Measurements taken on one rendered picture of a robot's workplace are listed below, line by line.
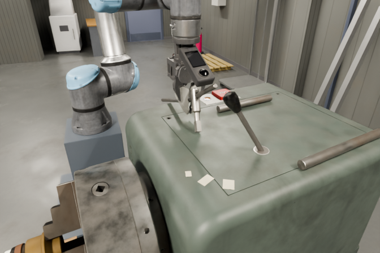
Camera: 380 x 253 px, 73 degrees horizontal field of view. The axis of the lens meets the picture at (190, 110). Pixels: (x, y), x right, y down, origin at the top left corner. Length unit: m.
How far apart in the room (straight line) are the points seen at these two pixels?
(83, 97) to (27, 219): 1.61
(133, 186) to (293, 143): 0.39
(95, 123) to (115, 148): 0.12
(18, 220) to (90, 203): 1.94
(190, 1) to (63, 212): 0.55
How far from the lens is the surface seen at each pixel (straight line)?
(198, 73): 0.60
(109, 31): 1.01
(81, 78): 0.95
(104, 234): 0.54
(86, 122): 1.01
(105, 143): 1.01
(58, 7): 7.35
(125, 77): 1.02
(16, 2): 6.77
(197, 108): 0.66
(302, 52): 3.91
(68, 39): 7.30
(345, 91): 3.12
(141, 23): 8.31
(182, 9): 0.63
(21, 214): 2.51
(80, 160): 1.05
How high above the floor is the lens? 1.60
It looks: 26 degrees down
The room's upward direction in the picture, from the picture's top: straight up
